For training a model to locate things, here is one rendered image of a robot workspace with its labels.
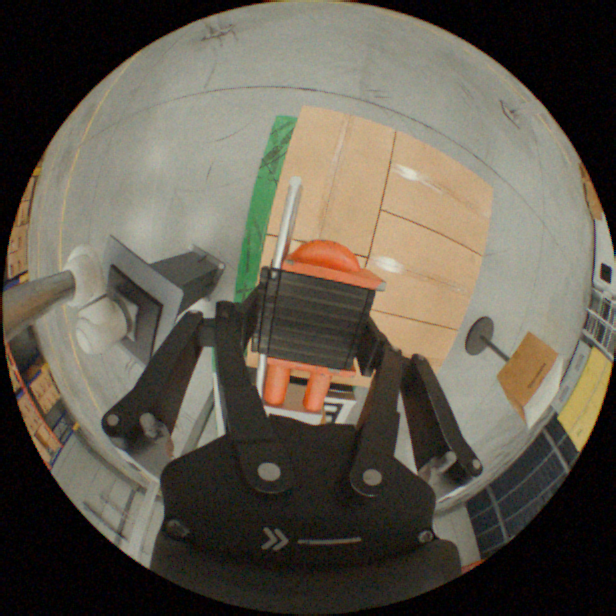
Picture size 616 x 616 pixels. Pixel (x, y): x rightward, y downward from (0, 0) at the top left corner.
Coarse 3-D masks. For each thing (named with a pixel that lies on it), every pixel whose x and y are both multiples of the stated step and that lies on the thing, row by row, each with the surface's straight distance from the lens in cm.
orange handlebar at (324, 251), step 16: (320, 240) 17; (304, 256) 16; (320, 256) 16; (336, 256) 16; (352, 256) 17; (272, 368) 20; (288, 368) 20; (272, 384) 21; (320, 384) 21; (272, 400) 22; (304, 400) 23; (320, 400) 22
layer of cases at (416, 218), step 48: (336, 144) 92; (384, 144) 97; (336, 192) 86; (384, 192) 90; (432, 192) 100; (480, 192) 121; (336, 240) 84; (384, 240) 88; (432, 240) 98; (480, 240) 117; (432, 288) 102; (432, 336) 112
